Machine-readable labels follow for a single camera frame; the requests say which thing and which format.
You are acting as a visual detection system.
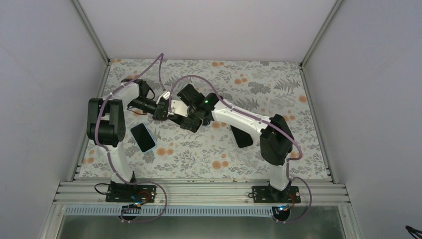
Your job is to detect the black phone light blue case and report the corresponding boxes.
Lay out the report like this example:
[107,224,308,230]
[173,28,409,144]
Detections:
[130,123,156,153]

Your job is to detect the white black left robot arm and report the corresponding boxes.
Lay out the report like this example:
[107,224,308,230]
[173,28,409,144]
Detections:
[87,79,170,202]

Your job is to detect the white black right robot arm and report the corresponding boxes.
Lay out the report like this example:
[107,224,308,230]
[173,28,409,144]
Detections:
[168,84,297,203]

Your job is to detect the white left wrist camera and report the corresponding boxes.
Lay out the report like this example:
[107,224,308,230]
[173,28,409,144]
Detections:
[156,91,170,104]

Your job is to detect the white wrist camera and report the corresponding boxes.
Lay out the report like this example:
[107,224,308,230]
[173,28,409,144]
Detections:
[168,100,189,117]
[156,91,170,104]

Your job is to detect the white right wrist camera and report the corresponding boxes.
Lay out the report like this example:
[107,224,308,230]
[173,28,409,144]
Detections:
[168,100,189,117]

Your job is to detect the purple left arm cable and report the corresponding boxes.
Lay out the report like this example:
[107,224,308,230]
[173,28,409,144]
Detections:
[94,53,168,225]

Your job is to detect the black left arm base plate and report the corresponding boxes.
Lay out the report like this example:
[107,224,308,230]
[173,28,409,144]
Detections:
[105,184,157,203]

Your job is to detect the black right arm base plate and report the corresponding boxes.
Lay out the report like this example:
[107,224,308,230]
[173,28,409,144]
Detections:
[248,185,301,204]

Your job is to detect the white slotted cable duct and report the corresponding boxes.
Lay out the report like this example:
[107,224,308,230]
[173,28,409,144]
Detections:
[64,205,283,217]

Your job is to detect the aluminium rail frame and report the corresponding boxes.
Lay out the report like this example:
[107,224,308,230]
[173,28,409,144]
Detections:
[39,0,363,239]

